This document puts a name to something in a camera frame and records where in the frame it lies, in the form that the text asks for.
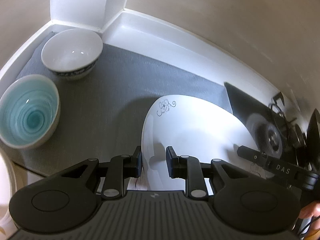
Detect teal glazed ceramic bowl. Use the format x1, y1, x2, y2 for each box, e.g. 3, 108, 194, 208
1, 74, 61, 150

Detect white plate floral print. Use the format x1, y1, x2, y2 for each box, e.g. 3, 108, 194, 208
141, 95, 272, 191

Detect person right hand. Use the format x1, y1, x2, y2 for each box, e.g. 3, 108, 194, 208
299, 201, 320, 219

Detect grey drying mat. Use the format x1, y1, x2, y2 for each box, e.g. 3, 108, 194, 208
6, 45, 231, 176

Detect white bowl blue pattern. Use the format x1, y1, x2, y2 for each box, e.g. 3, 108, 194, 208
41, 29, 103, 80

